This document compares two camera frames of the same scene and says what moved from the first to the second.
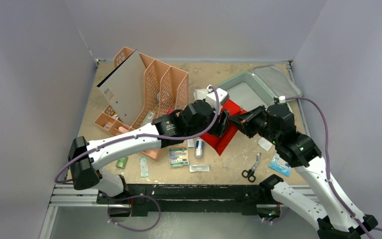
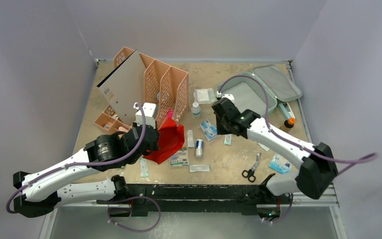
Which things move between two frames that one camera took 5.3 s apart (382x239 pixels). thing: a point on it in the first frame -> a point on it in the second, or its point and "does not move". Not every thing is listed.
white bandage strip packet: [190, 143] does not move
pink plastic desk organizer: [163, 89] does not move
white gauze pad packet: [200, 94] does not move
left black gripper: [218, 127] -> [154, 146]
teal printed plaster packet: [143, 167] does not move
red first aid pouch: [220, 144] -> [171, 137]
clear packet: [198, 168] does not move
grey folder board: [125, 88] does not move
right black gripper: [247, 120] -> [220, 112]
